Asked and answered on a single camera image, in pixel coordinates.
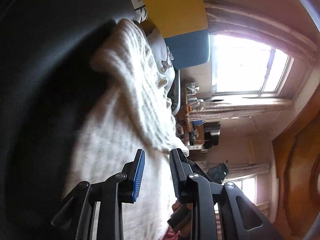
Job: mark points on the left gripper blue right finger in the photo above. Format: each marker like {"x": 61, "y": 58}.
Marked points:
{"x": 197, "y": 197}

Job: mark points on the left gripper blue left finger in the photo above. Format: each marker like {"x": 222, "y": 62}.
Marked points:
{"x": 122, "y": 187}

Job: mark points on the cream knitted sweater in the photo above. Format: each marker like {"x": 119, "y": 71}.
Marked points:
{"x": 133, "y": 112}

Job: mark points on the person right hand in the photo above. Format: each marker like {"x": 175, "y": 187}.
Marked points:
{"x": 183, "y": 228}

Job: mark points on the black television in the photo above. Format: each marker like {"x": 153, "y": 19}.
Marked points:
{"x": 212, "y": 132}

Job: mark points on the pink ruffled bed cover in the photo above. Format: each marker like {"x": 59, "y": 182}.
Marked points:
{"x": 171, "y": 235}

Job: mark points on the wooden side table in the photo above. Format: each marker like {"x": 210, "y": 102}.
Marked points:
{"x": 192, "y": 135}

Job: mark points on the pink middle curtain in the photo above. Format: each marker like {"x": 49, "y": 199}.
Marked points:
{"x": 239, "y": 108}

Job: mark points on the pink curtain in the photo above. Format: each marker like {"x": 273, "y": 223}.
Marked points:
{"x": 239, "y": 108}
{"x": 227, "y": 18}

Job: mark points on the large clear jar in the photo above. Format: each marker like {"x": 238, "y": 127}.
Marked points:
{"x": 196, "y": 105}

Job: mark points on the grey deer print pillow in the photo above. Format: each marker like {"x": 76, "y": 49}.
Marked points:
{"x": 163, "y": 56}

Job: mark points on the pink left curtain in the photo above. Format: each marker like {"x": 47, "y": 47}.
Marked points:
{"x": 227, "y": 18}

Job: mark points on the multicolour sofa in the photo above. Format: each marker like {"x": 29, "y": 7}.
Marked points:
{"x": 184, "y": 27}

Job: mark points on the triangle pattern pillow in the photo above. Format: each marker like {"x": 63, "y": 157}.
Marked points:
{"x": 140, "y": 10}

